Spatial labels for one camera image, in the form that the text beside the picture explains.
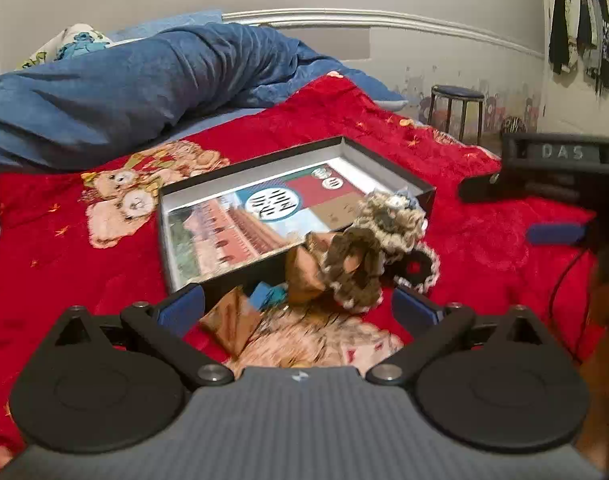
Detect beige grey crochet scrunchie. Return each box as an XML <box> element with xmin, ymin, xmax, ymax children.
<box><xmin>353</xmin><ymin>190</ymin><xmax>431</xmax><ymax>257</ymax></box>

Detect black white-trimmed scrunchie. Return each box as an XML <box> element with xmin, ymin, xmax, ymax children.
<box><xmin>385</xmin><ymin>244</ymin><xmax>441</xmax><ymax>294</ymax></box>

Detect cartoon print pillow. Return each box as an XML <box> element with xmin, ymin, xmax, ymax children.
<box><xmin>17</xmin><ymin>23</ymin><xmax>114</xmax><ymax>72</ymax></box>

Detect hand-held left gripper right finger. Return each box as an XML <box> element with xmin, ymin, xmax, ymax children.
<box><xmin>365</xmin><ymin>285</ymin><xmax>550</xmax><ymax>386</ymax></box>

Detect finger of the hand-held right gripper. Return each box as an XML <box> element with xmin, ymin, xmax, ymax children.
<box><xmin>526</xmin><ymin>222</ymin><xmax>598</xmax><ymax>247</ymax></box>
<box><xmin>457</xmin><ymin>170</ymin><xmax>505</xmax><ymax>204</ymax></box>

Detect red printed blanket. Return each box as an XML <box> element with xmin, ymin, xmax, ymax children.
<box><xmin>0</xmin><ymin>74</ymin><xmax>601</xmax><ymax>471</ymax></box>

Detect round metal stool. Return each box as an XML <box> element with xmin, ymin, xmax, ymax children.
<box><xmin>427</xmin><ymin>84</ymin><xmax>487</xmax><ymax>147</ymax></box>

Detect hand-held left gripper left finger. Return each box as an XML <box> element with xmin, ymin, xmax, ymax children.
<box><xmin>54</xmin><ymin>284</ymin><xmax>235</xmax><ymax>388</ymax></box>

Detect hanging black clothes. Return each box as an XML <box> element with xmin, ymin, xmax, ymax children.
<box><xmin>548</xmin><ymin>0</ymin><xmax>609</xmax><ymax>94</ymax></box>

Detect blue duvet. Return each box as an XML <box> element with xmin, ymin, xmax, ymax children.
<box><xmin>0</xmin><ymin>22</ymin><xmax>409</xmax><ymax>171</ymax></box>

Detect small blue packet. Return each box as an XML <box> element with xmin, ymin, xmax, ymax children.
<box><xmin>248</xmin><ymin>281</ymin><xmax>291</xmax><ymax>312</ymax></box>

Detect black shallow box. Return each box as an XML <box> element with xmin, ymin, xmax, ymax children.
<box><xmin>157</xmin><ymin>135</ymin><xmax>438</xmax><ymax>296</ymax></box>

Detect black cable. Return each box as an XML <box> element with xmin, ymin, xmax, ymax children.
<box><xmin>548</xmin><ymin>247</ymin><xmax>593</xmax><ymax>362</ymax></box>

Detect brown crochet scrunchie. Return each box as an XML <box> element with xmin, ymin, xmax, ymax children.
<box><xmin>319</xmin><ymin>227</ymin><xmax>386</xmax><ymax>313</ymax></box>

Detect cartoon wall border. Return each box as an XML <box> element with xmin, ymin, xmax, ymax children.
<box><xmin>405</xmin><ymin>77</ymin><xmax>541</xmax><ymax>137</ymax></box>

